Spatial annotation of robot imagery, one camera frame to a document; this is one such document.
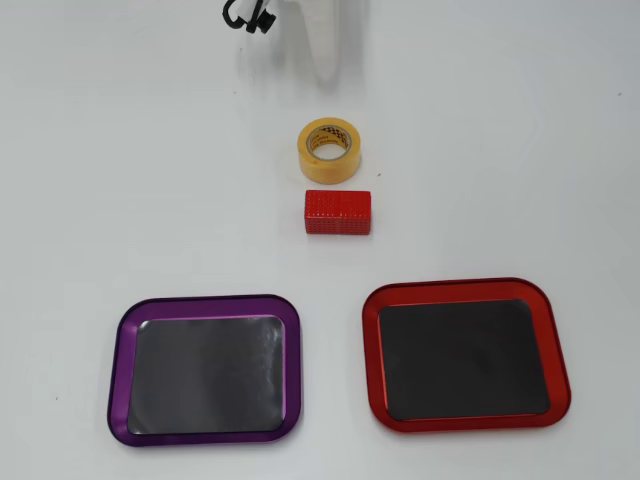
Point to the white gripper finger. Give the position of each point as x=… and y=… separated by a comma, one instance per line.
x=327, y=45

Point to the red textured block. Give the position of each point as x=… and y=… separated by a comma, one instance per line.
x=337, y=212

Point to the red metal dish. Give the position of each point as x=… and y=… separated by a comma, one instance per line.
x=460, y=360

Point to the purple metal dish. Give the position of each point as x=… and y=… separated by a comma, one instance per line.
x=200, y=375

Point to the yellow masking tape roll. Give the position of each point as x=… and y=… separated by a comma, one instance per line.
x=330, y=170

